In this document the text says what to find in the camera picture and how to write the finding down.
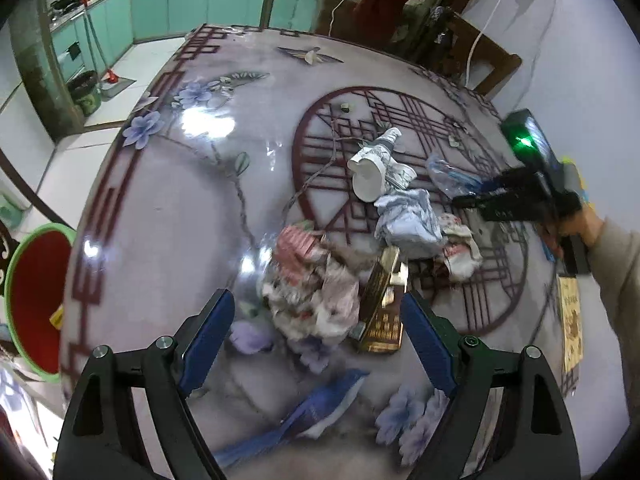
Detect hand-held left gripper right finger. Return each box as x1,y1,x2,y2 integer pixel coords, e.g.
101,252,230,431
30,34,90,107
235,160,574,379
400,291,583,480

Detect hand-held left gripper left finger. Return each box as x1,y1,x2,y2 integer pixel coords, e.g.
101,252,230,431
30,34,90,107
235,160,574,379
52,287,236,480

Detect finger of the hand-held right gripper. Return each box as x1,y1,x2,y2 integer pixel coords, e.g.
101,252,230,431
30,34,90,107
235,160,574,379
482,166,536,196
452,191,543,222

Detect gold box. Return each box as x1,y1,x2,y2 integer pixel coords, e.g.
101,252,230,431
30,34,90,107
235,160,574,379
357,246,410,356

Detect clear plastic wrapper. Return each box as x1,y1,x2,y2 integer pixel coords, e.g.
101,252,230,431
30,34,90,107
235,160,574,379
426,154,483,196

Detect white pink paper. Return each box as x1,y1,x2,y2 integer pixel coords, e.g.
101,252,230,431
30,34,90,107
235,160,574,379
260,255,362,346

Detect pink striped wrapper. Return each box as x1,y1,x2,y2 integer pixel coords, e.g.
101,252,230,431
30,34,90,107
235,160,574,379
274,224,328,273

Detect red bucket with green rim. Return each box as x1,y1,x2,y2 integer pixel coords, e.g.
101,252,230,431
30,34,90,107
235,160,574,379
4,223,78,378

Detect person's right hand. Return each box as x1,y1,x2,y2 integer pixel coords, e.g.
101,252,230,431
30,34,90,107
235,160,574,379
540,205,606,261

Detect crumpled white red wrapper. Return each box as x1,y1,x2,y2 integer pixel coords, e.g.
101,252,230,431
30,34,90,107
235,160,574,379
435,212,483,281

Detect plain wooden chair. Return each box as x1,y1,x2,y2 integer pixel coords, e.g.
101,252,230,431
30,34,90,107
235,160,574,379
395,7,523,101

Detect crumpled light blue paper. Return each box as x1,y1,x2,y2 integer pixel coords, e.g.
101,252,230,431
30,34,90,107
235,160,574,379
374,189,445,260

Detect crumpled black-white printed paper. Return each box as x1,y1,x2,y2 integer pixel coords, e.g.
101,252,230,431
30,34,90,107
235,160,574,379
385,160,418,192

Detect white paper cup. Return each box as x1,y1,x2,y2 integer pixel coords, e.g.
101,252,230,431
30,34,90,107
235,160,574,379
347,127,403,203

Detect yellow printed card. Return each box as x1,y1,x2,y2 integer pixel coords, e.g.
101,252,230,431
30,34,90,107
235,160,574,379
557,275,585,373

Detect dark cloth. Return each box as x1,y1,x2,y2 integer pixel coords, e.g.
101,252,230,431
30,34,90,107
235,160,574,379
390,0,458,46

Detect grey dustpan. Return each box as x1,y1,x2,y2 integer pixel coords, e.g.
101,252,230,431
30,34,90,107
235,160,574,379
100,77,137,97

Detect green kitchen waste bin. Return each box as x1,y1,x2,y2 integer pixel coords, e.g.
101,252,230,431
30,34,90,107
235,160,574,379
67,70,102,117

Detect red broom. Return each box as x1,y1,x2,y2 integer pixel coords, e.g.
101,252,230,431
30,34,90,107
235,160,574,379
80,0,121,83

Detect green base cabinets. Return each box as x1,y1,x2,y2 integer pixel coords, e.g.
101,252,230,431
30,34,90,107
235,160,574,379
50,0,321,86

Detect white charger cable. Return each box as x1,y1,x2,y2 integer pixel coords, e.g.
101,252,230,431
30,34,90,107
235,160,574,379
462,0,531,88

